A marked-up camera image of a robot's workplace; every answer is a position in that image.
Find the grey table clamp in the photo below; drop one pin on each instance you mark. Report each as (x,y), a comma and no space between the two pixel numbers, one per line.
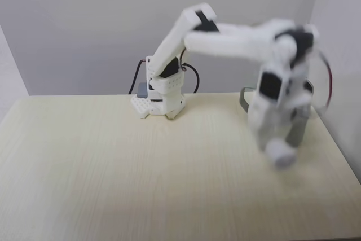
(142,90)

